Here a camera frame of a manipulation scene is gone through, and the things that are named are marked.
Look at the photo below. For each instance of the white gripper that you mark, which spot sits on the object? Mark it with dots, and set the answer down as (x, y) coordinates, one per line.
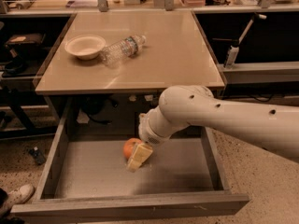
(149, 134)

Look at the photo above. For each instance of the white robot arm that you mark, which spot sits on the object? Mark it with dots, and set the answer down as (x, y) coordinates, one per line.
(272, 127)

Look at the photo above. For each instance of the clear plastic water bottle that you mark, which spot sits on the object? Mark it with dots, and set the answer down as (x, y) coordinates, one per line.
(123, 49)

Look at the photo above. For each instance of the orange fruit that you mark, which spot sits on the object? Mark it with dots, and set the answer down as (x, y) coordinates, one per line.
(129, 146)

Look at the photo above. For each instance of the grey counter cabinet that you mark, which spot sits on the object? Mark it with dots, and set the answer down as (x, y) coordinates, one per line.
(161, 49)

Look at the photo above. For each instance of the small black floor device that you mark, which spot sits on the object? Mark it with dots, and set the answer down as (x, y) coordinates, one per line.
(37, 155)

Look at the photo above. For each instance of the white paper bowl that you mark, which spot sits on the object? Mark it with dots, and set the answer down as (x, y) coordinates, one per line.
(85, 47)

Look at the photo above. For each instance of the grey open drawer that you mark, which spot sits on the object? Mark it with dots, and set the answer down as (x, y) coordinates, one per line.
(85, 178)

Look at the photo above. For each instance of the white bottle with nozzle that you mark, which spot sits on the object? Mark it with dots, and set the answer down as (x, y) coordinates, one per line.
(233, 51)

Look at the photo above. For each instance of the white sneaker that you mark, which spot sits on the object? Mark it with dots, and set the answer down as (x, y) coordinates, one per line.
(17, 196)

